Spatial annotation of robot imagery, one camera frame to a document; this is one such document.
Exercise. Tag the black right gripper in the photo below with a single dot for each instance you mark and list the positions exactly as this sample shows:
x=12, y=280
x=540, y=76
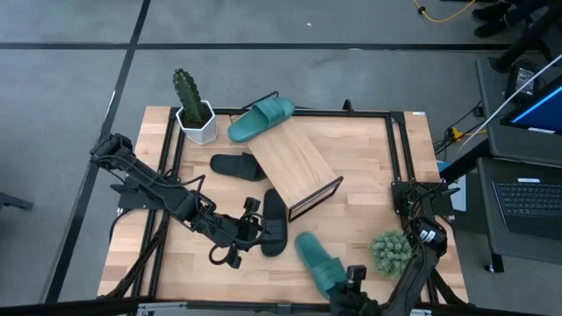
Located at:
x=355, y=305

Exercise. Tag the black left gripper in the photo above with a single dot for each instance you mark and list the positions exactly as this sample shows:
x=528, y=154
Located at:
x=221, y=228

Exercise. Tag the black rubber slide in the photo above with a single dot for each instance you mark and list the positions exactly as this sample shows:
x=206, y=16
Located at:
x=276, y=206
x=232, y=167

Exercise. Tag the green rubber slide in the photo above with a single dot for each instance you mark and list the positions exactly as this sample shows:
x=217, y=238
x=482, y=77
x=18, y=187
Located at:
x=259, y=120
x=318, y=259

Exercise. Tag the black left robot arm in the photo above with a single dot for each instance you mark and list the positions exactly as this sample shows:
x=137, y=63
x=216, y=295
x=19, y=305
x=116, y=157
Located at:
x=145, y=182

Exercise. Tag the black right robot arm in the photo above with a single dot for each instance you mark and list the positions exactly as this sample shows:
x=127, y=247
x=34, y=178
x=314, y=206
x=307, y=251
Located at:
x=428, y=239

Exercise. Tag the round green succulent plant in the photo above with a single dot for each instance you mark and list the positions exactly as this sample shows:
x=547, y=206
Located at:
x=388, y=252

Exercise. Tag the white hexagonal plant pot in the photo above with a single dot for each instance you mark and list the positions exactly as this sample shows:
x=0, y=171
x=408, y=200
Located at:
x=202, y=134

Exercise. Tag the tall green cactus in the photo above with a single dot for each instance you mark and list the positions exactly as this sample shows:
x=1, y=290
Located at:
x=189, y=94

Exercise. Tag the small white board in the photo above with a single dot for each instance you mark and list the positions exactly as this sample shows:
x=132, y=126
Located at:
x=460, y=197

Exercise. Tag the yellow power plug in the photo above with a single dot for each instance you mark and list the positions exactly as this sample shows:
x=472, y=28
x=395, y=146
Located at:
x=456, y=133

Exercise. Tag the black laptop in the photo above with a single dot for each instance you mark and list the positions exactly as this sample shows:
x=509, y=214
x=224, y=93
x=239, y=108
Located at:
x=527, y=202

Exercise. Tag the grey floor stand leg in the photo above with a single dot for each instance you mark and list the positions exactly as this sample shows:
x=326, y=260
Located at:
x=13, y=202

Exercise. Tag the grey desk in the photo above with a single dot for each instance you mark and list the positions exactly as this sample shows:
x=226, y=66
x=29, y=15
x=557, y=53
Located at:
x=496, y=131

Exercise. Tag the monitor with blue screen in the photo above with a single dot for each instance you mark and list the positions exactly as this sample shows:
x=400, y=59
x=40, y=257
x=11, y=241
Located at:
x=542, y=109

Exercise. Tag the black power adapter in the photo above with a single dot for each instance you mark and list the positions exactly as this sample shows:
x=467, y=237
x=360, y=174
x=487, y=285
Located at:
x=522, y=79

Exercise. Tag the black chair base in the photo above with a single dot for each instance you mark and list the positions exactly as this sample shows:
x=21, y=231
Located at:
x=527, y=44

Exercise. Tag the silver metal bracket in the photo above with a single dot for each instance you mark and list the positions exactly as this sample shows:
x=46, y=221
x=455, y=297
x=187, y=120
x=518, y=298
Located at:
x=421, y=312
x=162, y=309

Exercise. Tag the wooden shelf with black frame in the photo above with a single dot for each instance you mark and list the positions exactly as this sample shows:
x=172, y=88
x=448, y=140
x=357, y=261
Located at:
x=294, y=162

